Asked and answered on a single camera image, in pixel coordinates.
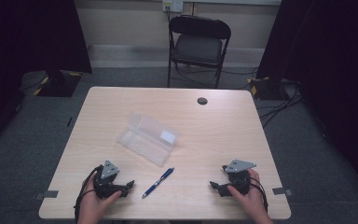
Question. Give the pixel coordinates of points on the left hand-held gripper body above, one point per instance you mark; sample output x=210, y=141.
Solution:
x=105, y=182

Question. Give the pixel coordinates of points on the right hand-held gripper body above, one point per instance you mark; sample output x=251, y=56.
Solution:
x=239, y=180

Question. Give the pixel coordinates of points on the person's right hand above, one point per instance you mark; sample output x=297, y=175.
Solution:
x=253, y=200

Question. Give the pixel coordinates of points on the person's left hand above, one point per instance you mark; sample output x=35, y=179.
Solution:
x=90, y=202

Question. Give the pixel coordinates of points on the blue ballpoint pen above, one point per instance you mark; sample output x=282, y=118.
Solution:
x=158, y=183

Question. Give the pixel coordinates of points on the grey tape strip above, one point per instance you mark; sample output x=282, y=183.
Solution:
x=281, y=191
x=48, y=194

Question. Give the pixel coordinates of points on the clear plastic pencil case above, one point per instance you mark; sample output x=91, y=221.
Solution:
x=147, y=140

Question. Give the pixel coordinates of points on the black table grommet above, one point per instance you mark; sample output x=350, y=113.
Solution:
x=202, y=101

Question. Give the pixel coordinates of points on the black stand base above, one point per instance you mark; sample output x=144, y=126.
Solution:
x=268, y=90
x=59, y=84

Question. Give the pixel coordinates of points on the black curtain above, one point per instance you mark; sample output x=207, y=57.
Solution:
x=332, y=77

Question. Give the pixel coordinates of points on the black folding chair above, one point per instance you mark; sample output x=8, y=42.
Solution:
x=197, y=48

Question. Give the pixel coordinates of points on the white wall outlet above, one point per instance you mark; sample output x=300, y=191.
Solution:
x=172, y=5

